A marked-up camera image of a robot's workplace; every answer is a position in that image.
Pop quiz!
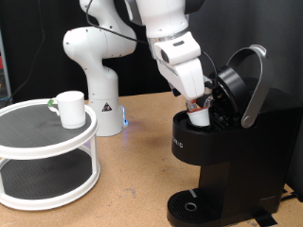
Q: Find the black curtain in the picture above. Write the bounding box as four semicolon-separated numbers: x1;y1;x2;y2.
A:
0;0;186;103

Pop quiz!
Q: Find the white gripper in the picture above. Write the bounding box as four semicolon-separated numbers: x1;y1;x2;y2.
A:
156;57;206;112

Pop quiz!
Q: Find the white mug green taped handle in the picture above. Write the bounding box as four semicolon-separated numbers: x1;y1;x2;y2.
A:
46;90;87;130

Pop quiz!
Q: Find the grey metal pole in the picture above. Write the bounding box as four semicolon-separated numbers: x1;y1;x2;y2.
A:
0;31;13;102

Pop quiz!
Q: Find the dark grey back panel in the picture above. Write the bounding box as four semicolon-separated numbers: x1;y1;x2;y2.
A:
182;0;303;202

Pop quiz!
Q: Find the black Keurig coffee machine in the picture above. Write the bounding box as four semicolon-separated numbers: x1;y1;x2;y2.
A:
166;77;303;227

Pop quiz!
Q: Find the black power cable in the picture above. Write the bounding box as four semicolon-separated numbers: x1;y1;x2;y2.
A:
279;188;299;202

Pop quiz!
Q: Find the white two-tier turntable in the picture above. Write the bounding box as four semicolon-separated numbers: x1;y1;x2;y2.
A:
0;97;101;212

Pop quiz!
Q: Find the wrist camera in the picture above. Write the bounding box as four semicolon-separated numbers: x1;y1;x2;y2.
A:
169;81;183;97

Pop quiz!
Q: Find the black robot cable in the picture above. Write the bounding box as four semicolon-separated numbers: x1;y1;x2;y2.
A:
84;0;219;86

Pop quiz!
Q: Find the black tape strip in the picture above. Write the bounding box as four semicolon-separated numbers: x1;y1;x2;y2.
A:
252;209;278;226

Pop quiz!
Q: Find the white coffee pod red lid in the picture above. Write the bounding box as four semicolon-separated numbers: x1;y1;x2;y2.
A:
186;105;212;128

